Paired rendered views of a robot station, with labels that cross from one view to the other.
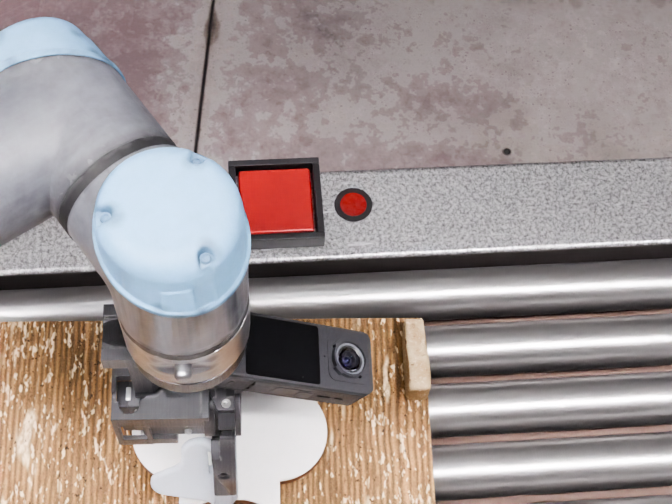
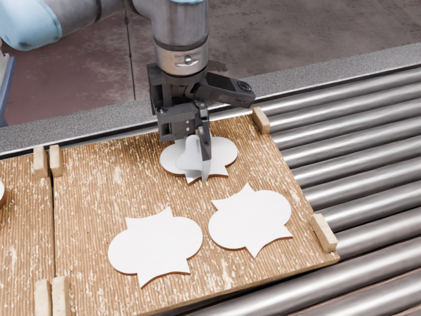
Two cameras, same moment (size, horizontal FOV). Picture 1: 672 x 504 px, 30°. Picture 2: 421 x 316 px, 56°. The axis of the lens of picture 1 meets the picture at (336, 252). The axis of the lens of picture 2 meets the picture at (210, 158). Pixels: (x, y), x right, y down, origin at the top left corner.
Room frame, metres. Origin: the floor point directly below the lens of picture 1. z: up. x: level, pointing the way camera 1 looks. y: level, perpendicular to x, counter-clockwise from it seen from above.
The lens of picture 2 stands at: (-0.21, 0.11, 1.47)
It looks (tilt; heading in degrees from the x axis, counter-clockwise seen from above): 47 degrees down; 352
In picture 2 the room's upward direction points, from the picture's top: straight up
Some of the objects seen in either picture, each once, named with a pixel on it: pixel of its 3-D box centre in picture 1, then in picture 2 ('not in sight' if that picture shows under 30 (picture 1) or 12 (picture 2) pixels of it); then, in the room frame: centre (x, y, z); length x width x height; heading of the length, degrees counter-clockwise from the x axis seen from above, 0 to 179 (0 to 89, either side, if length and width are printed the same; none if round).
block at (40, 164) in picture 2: not in sight; (40, 162); (0.31, 0.34, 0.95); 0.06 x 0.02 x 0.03; 9
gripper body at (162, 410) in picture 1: (180, 365); (180, 97); (0.28, 0.09, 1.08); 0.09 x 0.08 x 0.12; 98
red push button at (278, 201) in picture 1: (275, 204); not in sight; (0.49, 0.05, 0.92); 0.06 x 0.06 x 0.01; 10
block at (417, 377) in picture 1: (416, 359); (260, 120); (0.36, -0.07, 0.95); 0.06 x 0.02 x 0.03; 8
